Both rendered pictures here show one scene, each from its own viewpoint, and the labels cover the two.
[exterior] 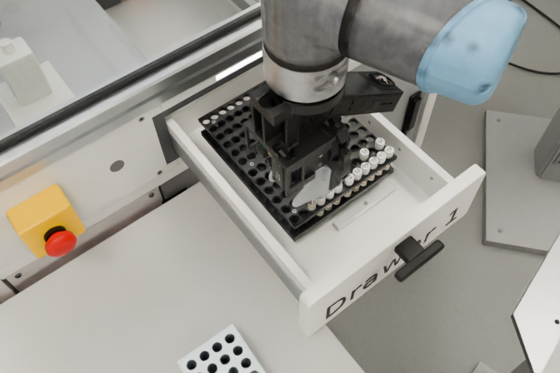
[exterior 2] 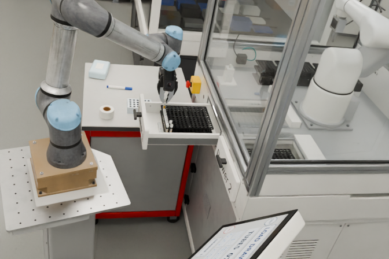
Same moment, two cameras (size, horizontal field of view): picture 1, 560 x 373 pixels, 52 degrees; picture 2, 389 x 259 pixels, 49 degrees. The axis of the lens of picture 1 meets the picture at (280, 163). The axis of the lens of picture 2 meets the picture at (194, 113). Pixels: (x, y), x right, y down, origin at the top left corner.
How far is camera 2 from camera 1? 1.92 m
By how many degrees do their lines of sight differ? 72
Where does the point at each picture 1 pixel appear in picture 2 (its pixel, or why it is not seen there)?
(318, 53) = not seen: hidden behind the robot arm
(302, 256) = (156, 116)
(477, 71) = not seen: hidden behind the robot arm
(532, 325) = (104, 156)
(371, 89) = (166, 78)
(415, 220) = (143, 113)
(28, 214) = (195, 77)
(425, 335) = not seen: outside the picture
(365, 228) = (154, 128)
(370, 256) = (142, 103)
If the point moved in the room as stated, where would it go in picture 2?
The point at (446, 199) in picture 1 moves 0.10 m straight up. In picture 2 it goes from (144, 119) to (146, 100)
